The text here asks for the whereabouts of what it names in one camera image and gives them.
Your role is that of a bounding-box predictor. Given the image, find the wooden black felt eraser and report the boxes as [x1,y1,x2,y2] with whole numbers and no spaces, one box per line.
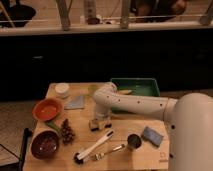
[89,119,112,131]

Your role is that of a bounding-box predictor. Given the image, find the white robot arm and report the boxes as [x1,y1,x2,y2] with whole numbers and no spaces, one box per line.
[93,82,213,171]

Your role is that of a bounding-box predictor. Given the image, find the orange bowl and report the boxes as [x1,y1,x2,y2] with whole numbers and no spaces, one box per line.
[32,98,62,121]

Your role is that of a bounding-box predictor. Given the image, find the purple bowl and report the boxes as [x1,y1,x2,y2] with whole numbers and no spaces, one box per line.
[31,131,59,159]

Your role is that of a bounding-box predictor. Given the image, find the pale green cup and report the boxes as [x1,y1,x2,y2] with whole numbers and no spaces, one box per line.
[88,85,98,97]

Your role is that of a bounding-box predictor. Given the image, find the blue grey cloth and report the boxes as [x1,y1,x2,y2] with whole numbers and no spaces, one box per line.
[64,95,85,110]

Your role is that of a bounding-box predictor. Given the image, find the bunch of dark grapes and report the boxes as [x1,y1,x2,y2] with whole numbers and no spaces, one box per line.
[60,119,75,144]

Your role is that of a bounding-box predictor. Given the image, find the metal measuring cup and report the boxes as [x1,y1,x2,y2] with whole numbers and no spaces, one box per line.
[127,134,142,151]

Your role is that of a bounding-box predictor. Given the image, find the white round container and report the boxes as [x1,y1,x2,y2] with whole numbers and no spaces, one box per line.
[55,83,70,98]

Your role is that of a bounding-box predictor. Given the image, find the green plastic tray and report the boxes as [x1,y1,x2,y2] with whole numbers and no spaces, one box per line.
[110,77,161,114]

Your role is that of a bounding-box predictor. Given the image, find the green vegetable toy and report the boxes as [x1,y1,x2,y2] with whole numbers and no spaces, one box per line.
[45,121,61,136]

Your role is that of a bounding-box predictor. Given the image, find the white black dish brush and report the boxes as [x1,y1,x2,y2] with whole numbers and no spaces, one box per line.
[74,130,114,164]

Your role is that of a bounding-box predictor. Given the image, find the blue sponge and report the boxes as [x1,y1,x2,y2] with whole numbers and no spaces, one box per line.
[141,127,163,147]

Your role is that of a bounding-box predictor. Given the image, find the black stand left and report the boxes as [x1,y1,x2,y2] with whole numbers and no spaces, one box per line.
[0,128,33,171]

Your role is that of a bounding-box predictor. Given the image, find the dark round stool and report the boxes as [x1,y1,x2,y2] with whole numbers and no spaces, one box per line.
[0,4,36,28]

